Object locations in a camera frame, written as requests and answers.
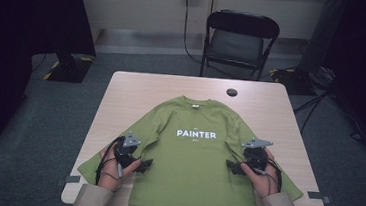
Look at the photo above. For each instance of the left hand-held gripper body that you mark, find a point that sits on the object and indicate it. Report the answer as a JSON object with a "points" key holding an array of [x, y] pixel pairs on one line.
{"points": [[127, 146]]}

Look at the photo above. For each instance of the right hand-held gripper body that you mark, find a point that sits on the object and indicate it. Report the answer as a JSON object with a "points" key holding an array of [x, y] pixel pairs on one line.
{"points": [[255, 154]]}

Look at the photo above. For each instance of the green t-shirt with white print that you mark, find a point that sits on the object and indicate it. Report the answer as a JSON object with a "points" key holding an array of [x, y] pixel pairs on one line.
{"points": [[191, 174]]}

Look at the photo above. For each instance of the person's right hand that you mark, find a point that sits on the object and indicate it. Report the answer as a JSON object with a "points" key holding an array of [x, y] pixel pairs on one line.
{"points": [[264, 183]]}

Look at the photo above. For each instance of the person's left hand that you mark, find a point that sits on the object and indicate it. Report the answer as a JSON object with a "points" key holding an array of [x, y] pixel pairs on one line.
{"points": [[111, 173]]}

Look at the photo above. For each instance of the grey tape strip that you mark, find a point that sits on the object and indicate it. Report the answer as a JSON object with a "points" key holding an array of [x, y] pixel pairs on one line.
{"points": [[318, 196], [73, 178]]}

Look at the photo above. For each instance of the dark round table grommet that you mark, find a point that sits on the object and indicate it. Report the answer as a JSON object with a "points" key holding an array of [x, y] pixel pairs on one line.
{"points": [[232, 92]]}

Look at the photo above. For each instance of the black tripod legs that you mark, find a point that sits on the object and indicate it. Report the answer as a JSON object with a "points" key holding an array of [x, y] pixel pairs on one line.
{"points": [[311, 106]]}

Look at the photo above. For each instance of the black stand base yellow stripes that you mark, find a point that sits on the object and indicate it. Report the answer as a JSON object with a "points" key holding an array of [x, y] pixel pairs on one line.
{"points": [[70, 69], [293, 81]]}

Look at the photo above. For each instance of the black folding chair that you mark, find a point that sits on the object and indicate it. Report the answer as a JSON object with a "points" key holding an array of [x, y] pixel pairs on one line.
{"points": [[236, 44]]}

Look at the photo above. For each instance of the grey curtain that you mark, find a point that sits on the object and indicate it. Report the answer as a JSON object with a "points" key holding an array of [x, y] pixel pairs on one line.
{"points": [[319, 34]]}

